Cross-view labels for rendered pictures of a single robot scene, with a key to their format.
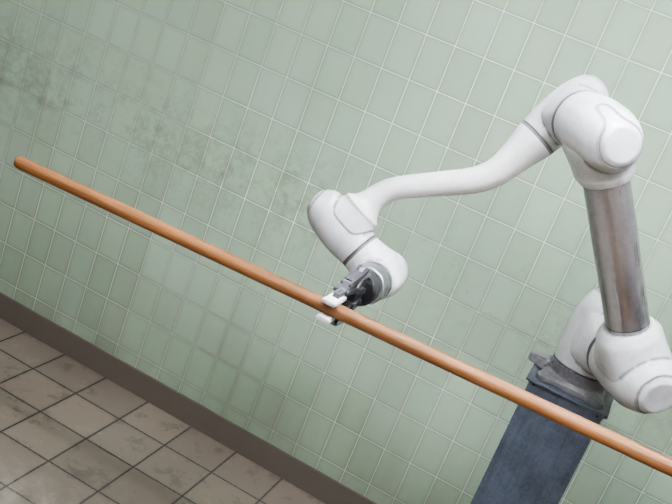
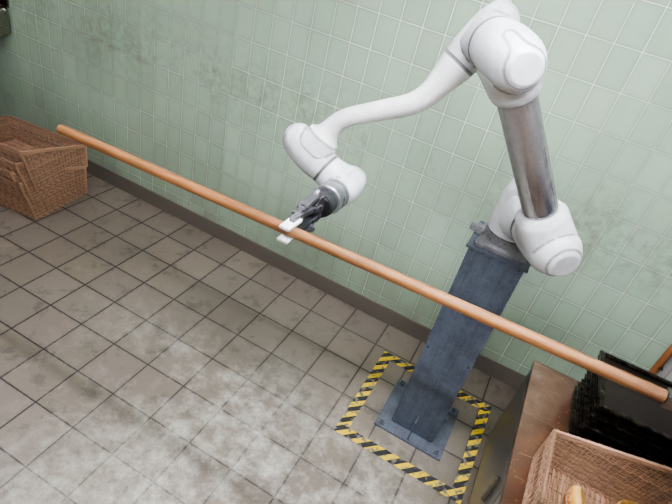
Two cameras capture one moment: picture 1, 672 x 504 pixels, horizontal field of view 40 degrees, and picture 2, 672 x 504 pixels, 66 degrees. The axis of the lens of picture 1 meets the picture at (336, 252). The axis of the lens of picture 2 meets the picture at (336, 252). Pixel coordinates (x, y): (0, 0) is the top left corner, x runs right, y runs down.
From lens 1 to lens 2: 0.69 m
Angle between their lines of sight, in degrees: 17
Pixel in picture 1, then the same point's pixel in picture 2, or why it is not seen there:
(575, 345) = (502, 220)
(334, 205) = (300, 136)
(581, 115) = (489, 43)
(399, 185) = (349, 115)
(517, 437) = (462, 285)
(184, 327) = (254, 203)
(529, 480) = not seen: hidden behind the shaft
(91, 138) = (174, 81)
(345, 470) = (364, 287)
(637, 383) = (546, 256)
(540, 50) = not seen: outside the picture
